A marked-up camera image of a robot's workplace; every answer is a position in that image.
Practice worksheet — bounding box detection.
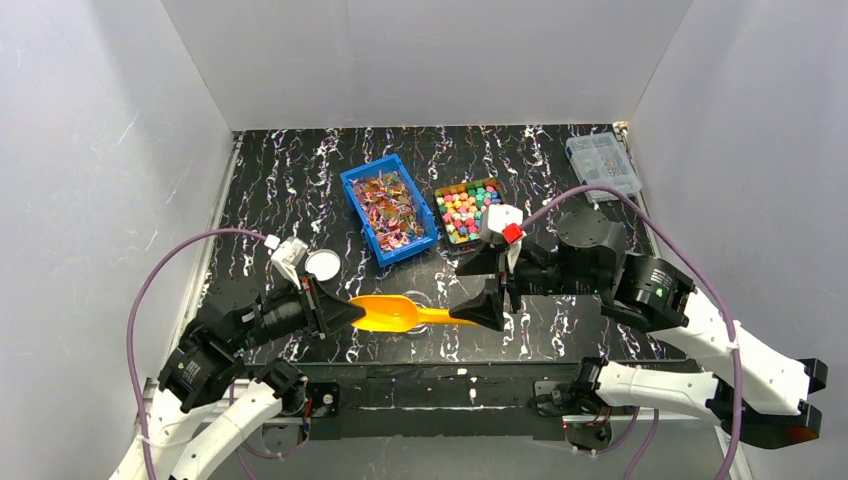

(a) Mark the clear plastic organizer box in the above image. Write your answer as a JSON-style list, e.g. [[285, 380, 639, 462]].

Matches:
[[565, 132, 642, 197]]

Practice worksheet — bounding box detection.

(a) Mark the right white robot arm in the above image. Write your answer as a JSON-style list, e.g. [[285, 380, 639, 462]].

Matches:
[[450, 207, 828, 450]]

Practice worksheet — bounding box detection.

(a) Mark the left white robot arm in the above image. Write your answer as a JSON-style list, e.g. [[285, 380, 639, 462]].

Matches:
[[112, 275, 366, 479]]

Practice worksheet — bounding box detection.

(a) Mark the gold tray of star candies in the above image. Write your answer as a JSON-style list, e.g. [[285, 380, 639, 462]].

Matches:
[[432, 177, 507, 255]]

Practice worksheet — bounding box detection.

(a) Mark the white round jar lid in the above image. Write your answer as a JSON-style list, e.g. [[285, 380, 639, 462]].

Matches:
[[304, 249, 341, 282]]

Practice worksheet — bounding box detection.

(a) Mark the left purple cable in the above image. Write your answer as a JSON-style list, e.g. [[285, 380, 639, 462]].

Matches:
[[125, 228, 273, 480]]

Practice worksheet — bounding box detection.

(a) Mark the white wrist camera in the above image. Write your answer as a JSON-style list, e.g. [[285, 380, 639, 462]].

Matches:
[[479, 204, 524, 245], [264, 235, 308, 289]]

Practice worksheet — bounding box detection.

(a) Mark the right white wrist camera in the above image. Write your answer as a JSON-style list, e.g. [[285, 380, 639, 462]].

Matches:
[[479, 204, 524, 245]]

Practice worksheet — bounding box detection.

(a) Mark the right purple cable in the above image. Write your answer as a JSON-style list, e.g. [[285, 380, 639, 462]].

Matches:
[[519, 184, 747, 480]]

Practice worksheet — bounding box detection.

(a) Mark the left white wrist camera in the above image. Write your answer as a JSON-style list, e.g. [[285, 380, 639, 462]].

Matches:
[[264, 235, 308, 289]]

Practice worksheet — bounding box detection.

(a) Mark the orange plastic scoop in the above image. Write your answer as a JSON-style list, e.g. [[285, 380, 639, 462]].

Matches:
[[350, 294, 474, 333]]

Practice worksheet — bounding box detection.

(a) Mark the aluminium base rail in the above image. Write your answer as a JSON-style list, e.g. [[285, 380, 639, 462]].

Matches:
[[122, 374, 753, 480]]

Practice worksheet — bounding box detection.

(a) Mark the blue plastic candy bin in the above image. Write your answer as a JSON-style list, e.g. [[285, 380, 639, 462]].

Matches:
[[340, 154, 438, 268]]

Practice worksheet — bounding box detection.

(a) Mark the purple cable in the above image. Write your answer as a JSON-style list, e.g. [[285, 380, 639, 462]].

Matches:
[[519, 184, 747, 480], [125, 228, 273, 480]]

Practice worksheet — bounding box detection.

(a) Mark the clear round plastic jar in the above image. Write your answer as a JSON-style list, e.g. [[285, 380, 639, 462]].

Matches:
[[402, 290, 434, 338]]

